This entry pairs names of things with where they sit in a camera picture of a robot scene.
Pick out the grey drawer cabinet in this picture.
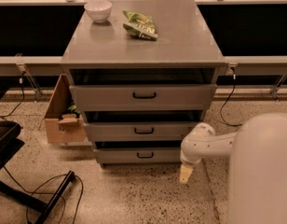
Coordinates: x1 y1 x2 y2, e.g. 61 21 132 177
60 0 227 169

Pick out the green chip bag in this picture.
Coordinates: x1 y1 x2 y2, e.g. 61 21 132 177
123 10 158 41

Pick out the grey bottom drawer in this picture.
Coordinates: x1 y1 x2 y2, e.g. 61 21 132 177
93 147 180 164

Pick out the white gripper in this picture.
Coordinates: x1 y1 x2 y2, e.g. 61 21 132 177
179 122 216 184

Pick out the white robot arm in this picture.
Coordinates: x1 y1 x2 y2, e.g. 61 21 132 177
180 113 287 224

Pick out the grey top drawer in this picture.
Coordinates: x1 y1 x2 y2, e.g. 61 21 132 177
70 85 216 111

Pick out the white bowl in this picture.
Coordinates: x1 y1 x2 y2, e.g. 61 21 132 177
84 0 113 22

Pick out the black cable right of cabinet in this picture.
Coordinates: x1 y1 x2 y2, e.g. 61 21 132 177
219 74 244 128

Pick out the black cable on left floor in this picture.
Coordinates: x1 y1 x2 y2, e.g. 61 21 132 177
3 165 85 224

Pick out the grey middle drawer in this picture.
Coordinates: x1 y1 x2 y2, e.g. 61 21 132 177
84 121 197 142

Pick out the cardboard box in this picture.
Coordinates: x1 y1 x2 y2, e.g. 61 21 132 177
44 75 86 144

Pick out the black cable at left wall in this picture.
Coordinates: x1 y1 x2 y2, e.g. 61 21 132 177
0 70 28 120

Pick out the black chair base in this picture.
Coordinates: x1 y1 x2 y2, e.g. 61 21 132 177
0 91 80 224

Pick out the grey drawer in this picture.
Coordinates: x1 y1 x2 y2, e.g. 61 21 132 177
93 147 180 164
84 121 197 142
70 85 216 111

